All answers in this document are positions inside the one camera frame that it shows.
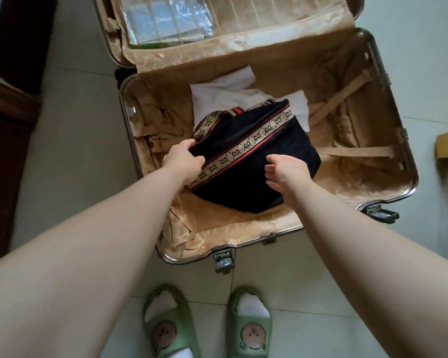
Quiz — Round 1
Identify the person's left hand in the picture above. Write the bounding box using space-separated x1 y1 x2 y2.
162 139 207 187

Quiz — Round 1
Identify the green slipper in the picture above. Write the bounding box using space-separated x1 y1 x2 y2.
141 283 202 358
225 286 272 358

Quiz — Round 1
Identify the person's left forearm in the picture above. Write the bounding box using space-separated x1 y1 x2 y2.
0 171 184 358

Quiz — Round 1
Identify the black trousers patterned stripe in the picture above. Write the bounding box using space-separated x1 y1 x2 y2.
188 98 322 214

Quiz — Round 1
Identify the white long-sleeve shirt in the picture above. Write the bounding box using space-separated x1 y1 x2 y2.
189 65 311 133

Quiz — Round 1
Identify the person's right hand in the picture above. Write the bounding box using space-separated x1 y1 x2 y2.
264 154 311 205

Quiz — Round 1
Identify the gold hard-shell suitcase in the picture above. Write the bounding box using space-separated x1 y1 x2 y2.
92 0 420 274

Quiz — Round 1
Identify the clear plastic packet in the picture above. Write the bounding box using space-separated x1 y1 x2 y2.
120 0 219 49

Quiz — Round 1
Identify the person's right forearm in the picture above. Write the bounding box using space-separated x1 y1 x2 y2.
283 189 448 358

